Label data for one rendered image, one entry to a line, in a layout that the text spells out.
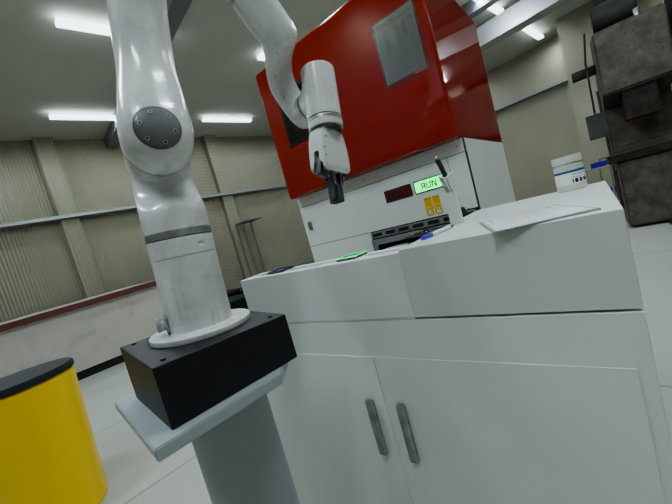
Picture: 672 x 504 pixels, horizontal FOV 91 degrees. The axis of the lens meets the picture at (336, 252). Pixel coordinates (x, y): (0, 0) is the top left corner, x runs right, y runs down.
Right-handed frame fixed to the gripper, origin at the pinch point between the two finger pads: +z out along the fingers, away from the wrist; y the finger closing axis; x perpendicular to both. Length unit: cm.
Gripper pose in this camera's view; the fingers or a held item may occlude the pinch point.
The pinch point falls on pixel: (336, 194)
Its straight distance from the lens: 80.2
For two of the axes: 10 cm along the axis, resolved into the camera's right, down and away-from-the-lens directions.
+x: 7.6, -1.6, -6.3
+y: -6.3, 0.4, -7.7
